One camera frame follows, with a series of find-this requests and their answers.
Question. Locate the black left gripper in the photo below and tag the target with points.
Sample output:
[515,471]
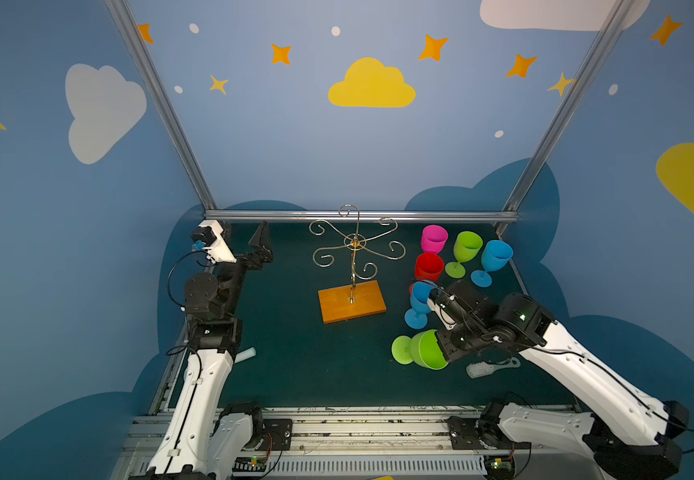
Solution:
[253,257]

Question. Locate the green wine glass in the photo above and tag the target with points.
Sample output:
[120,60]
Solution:
[466,247]
[422,349]

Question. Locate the blue wine glass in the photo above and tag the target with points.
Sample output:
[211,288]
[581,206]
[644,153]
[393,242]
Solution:
[416,316]
[495,256]

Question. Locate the red wine glass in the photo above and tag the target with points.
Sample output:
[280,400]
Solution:
[428,267]

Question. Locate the magenta wine glass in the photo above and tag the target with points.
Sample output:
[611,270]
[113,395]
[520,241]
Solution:
[433,239]

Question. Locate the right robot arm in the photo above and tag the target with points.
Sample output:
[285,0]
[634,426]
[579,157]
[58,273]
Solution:
[628,433]

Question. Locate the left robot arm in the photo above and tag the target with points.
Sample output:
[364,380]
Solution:
[200,442]

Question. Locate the wooden rack base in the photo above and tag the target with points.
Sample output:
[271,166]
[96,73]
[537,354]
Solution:
[347,302]

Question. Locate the white scrub brush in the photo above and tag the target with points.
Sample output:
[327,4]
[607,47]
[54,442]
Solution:
[483,369]

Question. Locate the light blue plastic scoop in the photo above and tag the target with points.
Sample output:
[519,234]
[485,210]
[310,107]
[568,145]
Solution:
[245,355]

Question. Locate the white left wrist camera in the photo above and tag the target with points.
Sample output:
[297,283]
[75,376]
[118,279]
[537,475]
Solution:
[212,237]

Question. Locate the gold wire wine glass rack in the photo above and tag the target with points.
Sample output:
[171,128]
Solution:
[356,242]

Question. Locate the horizontal aluminium back rail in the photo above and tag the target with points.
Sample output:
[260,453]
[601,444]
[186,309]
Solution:
[290,216]

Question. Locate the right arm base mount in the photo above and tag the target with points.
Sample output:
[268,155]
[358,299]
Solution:
[503,424]

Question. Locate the front aluminium rail bed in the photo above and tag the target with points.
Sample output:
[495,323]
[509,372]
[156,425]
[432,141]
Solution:
[399,442]

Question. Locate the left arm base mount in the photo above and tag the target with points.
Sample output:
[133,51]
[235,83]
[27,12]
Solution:
[243,426]

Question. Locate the left aluminium frame post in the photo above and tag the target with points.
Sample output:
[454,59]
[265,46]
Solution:
[124,20]

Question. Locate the aluminium frame post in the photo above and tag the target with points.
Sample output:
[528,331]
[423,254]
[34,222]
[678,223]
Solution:
[596,56]
[124,20]

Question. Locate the right aluminium frame post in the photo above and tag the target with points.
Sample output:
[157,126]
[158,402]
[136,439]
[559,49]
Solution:
[596,56]

